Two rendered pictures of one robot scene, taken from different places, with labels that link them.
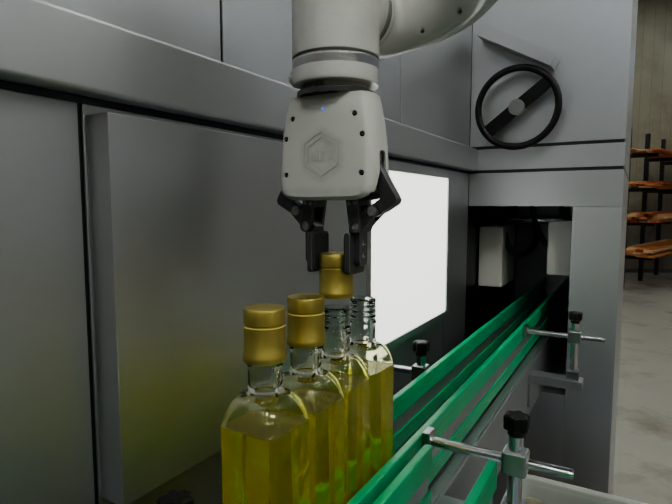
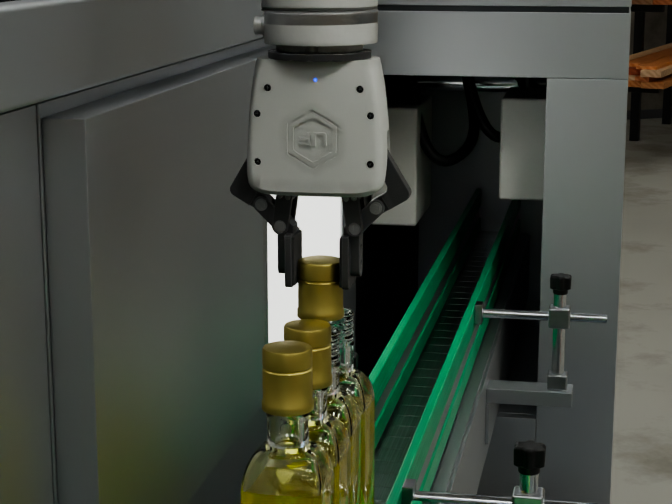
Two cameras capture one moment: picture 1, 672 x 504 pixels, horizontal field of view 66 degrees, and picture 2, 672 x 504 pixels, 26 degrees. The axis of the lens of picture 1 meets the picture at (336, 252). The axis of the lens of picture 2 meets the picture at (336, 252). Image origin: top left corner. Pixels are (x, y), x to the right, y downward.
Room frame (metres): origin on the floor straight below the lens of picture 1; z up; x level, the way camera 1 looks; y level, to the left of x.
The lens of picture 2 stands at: (-0.49, 0.34, 1.61)
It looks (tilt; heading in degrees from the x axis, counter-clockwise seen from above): 12 degrees down; 341
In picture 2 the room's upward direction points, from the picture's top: straight up
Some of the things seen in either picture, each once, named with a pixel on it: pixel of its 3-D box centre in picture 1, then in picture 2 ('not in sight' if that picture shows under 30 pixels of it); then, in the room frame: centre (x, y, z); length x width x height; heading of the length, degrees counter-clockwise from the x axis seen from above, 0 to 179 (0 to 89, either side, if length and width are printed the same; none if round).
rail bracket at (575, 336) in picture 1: (561, 360); (539, 358); (1.13, -0.50, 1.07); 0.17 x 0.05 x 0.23; 60
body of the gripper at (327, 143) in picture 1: (335, 142); (320, 115); (0.51, 0.00, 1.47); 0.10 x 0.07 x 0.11; 61
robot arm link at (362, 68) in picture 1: (333, 78); (316, 29); (0.51, 0.00, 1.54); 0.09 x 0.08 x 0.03; 61
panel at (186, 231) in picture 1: (353, 263); (243, 237); (0.82, -0.03, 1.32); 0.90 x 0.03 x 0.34; 150
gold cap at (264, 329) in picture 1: (264, 333); (287, 377); (0.41, 0.06, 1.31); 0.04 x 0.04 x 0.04
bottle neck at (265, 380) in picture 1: (265, 359); (287, 408); (0.41, 0.06, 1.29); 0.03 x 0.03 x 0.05
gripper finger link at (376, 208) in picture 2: (365, 239); (363, 242); (0.50, -0.03, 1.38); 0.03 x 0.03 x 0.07; 61
